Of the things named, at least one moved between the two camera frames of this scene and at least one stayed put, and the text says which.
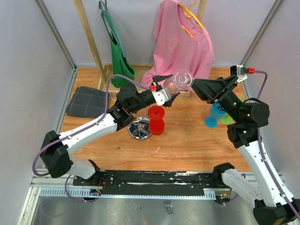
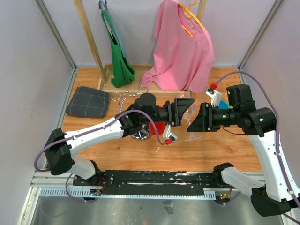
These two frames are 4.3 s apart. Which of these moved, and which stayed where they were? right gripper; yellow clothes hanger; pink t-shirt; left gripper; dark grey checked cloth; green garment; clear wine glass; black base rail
Moved: left gripper; clear wine glass; right gripper
Stayed: green garment; yellow clothes hanger; black base rail; dark grey checked cloth; pink t-shirt
